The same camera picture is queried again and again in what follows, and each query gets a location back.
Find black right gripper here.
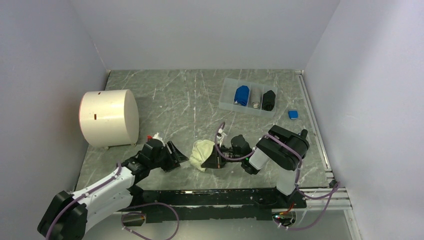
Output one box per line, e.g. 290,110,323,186
201,143,244,169

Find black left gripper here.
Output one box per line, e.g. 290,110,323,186
149,140,189,172

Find cream yellow underwear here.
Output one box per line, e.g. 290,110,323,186
188,139,215,172

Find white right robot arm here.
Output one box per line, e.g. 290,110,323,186
200,123,310,208

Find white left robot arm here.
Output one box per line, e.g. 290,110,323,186
37,138,188,240

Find grey rolled underwear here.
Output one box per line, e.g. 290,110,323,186
249,87,262,109

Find black striped rolled underwear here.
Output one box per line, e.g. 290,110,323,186
261,90,276,111

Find clear plastic divided tray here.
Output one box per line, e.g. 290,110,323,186
218,78,278,118

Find cream cylindrical container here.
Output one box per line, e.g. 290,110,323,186
78,89,140,148

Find small blue block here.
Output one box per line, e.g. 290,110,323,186
287,110,299,120

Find blue black handheld device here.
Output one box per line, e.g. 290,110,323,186
298,129,308,138

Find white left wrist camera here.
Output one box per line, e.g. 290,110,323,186
147,132,165,144

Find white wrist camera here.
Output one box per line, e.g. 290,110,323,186
216,129,227,141
147,132,165,144

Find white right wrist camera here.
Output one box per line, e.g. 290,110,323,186
216,129,227,141

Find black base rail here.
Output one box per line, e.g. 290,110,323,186
122,186,307,223

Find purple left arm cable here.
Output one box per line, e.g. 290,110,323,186
44,161,180,240

